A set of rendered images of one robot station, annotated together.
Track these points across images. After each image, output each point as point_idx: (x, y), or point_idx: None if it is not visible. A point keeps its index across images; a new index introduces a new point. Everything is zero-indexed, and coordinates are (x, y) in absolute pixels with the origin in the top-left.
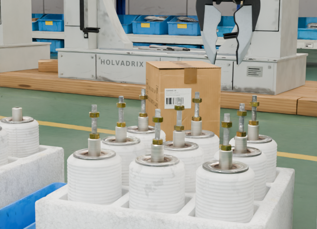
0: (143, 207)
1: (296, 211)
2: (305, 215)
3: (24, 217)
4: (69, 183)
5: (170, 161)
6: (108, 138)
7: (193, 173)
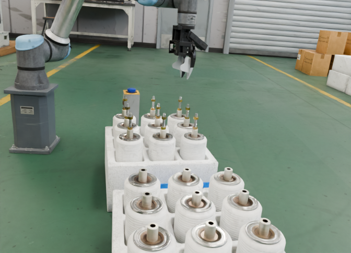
0: None
1: (44, 166)
2: (49, 164)
3: None
4: (203, 152)
5: None
6: (163, 139)
7: None
